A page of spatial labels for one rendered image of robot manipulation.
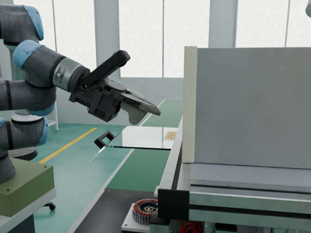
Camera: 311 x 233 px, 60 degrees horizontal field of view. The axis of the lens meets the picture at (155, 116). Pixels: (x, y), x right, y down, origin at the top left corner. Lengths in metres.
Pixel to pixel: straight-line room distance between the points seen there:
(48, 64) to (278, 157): 0.51
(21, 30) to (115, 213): 0.70
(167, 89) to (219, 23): 1.54
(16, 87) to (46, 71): 0.10
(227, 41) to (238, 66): 4.86
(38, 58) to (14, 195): 0.61
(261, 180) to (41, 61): 0.51
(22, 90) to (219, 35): 4.79
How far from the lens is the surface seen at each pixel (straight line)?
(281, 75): 0.48
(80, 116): 5.94
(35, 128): 1.15
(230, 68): 0.47
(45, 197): 1.26
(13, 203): 1.14
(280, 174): 0.49
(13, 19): 1.04
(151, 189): 1.22
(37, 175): 1.21
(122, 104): 0.62
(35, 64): 0.68
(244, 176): 0.46
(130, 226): 0.92
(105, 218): 1.00
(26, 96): 0.73
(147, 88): 5.41
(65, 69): 0.65
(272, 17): 5.49
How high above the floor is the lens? 1.29
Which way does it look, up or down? 11 degrees down
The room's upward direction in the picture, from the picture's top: straight up
